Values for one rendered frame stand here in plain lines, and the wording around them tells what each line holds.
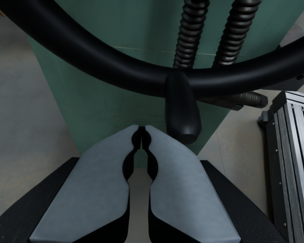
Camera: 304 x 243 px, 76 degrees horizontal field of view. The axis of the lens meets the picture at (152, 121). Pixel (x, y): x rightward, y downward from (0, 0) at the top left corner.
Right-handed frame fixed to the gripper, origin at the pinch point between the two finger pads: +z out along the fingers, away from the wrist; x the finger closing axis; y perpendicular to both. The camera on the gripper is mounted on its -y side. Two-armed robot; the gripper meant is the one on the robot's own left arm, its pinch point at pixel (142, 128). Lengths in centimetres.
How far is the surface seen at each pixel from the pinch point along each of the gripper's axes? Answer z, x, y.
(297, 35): 29.5, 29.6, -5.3
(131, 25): 23.9, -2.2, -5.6
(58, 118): 73, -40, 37
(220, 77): 5.3, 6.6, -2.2
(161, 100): 32.6, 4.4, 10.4
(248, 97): 17.0, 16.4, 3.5
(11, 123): 69, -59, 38
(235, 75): 5.2, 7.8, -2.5
